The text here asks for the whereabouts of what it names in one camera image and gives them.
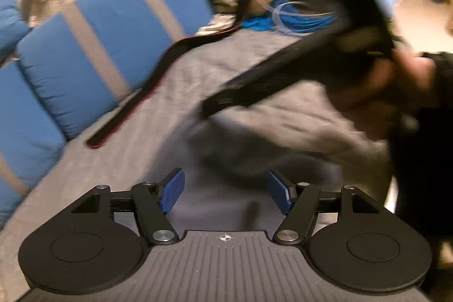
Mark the grey garment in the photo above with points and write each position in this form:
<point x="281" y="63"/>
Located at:
<point x="265" y="146"/>

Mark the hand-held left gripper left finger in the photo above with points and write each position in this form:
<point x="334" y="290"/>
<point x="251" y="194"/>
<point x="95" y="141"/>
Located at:
<point x="172" y="190"/>

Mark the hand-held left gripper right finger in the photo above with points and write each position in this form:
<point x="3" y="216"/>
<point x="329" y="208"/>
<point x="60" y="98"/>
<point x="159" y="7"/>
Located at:
<point x="279" y="192"/>

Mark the blue grey-striped pillow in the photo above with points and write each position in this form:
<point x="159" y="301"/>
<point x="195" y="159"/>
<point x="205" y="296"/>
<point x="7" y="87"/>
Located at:
<point x="24" y="146"/>
<point x="106" y="50"/>

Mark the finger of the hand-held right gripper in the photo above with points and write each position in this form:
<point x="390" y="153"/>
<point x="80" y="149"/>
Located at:
<point x="269" y="79"/>

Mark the white crumpled cloth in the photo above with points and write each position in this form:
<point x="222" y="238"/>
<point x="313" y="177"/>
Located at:
<point x="219" y="26"/>

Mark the person's right hand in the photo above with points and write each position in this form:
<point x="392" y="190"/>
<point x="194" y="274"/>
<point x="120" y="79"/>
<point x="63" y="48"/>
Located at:
<point x="400" y="96"/>

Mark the plain blue pillow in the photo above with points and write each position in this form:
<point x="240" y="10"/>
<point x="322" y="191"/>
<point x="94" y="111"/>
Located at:
<point x="12" y="22"/>

